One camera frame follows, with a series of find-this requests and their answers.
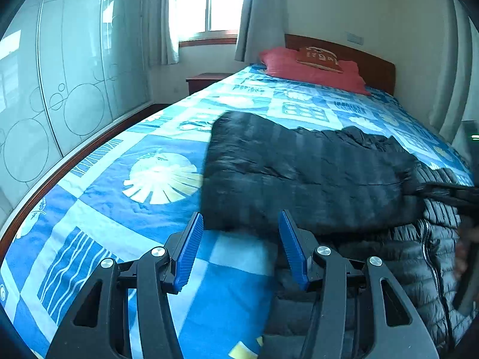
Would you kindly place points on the red pillow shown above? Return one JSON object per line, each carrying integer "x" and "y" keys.
{"x": 299, "y": 73}

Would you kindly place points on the brown wooden nightstand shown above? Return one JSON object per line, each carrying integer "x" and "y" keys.
{"x": 202, "y": 82}

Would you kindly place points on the blue patterned bed sheet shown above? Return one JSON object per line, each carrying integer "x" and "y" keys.
{"x": 123, "y": 202}

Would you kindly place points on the glass door wardrobe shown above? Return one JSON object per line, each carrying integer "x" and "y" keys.
{"x": 75, "y": 63}

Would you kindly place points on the black puffer jacket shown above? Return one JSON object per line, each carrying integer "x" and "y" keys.
{"x": 299, "y": 168}

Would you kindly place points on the white wall socket plate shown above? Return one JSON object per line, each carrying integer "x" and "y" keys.
{"x": 354, "y": 38}

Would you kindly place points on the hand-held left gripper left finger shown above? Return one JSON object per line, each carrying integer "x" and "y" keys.
{"x": 189, "y": 254}

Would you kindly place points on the small dark red cushion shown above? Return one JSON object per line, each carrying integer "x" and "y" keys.
{"x": 319, "y": 60}

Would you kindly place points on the window with wooden frame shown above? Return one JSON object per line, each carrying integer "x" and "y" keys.
{"x": 220, "y": 3}

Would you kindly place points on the light grey curtain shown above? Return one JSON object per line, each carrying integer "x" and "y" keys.
{"x": 449, "y": 82}

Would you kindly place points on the brown wooden bed frame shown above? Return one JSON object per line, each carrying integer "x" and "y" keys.
{"x": 374, "y": 67}

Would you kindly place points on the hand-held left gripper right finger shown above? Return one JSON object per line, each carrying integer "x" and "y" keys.
{"x": 292, "y": 246}

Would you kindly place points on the white curtain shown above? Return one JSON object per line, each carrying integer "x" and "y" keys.
{"x": 161, "y": 15}

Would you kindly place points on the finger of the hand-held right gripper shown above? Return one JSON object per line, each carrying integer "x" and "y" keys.
{"x": 445, "y": 192}

